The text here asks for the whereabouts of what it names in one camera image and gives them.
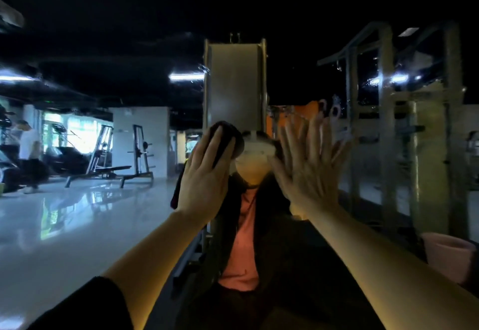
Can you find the person's left hand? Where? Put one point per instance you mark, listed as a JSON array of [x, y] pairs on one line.
[[203, 184]]

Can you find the person's right hand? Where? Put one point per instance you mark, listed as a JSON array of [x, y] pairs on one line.
[[311, 169]]

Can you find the dark brown cleaning cloth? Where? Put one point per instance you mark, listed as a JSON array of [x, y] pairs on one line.
[[224, 135]]

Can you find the large wall mirror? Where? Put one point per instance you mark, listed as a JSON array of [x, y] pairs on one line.
[[90, 27]]

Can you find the person's right forearm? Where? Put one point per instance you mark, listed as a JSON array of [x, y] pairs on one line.
[[389, 273]]

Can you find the person's left forearm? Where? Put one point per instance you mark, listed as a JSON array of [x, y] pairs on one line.
[[157, 266]]

